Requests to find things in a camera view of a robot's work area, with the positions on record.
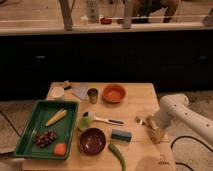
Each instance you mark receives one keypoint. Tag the small green cup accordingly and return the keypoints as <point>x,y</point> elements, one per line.
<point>83,123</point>

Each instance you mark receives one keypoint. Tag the dark grape bunch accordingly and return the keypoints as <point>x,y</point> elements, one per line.
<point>43,140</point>

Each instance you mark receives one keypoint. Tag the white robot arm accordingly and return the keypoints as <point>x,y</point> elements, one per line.
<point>177,106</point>

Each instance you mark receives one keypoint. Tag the grey spatula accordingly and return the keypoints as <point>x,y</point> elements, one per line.
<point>80,91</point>

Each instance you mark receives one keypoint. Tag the orange carrot piece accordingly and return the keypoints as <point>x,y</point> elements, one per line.
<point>60,149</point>

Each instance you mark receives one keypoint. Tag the teal sponge block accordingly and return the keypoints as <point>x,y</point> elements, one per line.
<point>121,135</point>

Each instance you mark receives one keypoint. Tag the silver metal fork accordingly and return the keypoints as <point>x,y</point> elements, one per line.
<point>141,121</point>

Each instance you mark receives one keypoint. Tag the yellow corn cob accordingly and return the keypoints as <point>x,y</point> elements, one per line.
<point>59,115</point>

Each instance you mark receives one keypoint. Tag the dark red bowl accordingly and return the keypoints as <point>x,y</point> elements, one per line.
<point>92,141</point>

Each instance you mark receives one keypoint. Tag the orange bowl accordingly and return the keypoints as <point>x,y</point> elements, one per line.
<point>113,93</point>

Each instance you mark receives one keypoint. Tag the green plastic tray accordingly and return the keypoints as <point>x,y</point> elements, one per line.
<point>64,128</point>

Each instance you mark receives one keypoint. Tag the metal cup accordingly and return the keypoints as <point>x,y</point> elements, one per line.
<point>92,95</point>

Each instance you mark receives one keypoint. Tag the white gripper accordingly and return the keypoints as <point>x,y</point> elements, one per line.
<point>158,131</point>

